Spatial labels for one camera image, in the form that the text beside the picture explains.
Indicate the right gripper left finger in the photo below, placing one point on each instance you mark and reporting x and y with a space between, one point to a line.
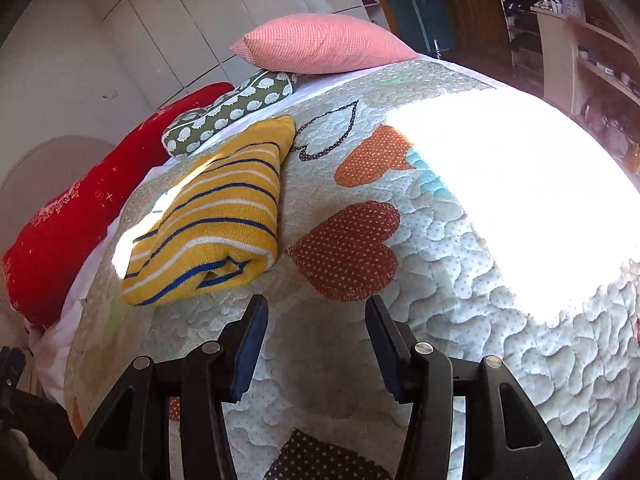
128 435

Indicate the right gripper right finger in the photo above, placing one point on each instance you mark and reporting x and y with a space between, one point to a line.
505 436

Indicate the yellow striped knit sweater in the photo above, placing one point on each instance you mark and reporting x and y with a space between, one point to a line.
221 229

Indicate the white pink bed sheet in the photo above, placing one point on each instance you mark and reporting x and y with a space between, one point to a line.
51 346

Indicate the dark maroon garment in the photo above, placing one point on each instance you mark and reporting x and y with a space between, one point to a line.
36 438

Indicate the red patterned long pillow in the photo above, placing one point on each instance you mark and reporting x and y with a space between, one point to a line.
42 264

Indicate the round white headboard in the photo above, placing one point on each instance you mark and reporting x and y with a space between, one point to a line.
43 174

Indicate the quilted patchwork bedspread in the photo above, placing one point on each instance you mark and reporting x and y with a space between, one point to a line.
485 219

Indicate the green hedgehog print pillow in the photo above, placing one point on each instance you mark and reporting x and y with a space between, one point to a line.
194 127

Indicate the white shelf unit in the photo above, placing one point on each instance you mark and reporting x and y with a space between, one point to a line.
587 65

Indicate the brown wooden door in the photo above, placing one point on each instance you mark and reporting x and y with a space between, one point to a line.
480 29

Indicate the pink checked pillow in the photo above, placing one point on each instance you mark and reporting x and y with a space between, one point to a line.
320 44

